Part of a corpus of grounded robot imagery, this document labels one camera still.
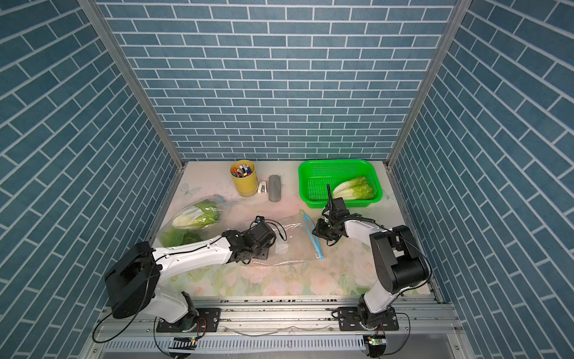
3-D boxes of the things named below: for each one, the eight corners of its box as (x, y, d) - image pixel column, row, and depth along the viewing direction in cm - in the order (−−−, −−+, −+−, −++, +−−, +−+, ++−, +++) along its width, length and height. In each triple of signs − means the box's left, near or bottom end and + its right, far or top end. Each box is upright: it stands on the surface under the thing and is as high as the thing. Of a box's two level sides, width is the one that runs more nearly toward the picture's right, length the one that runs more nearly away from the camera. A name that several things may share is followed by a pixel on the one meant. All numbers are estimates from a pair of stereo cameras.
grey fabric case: (269, 202, 107) (268, 199, 105) (269, 178, 117) (268, 174, 115) (282, 202, 108) (281, 198, 105) (280, 177, 118) (280, 174, 115)
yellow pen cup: (233, 197, 108) (226, 179, 98) (237, 178, 116) (232, 160, 105) (257, 197, 108) (252, 179, 98) (259, 178, 116) (256, 160, 106)
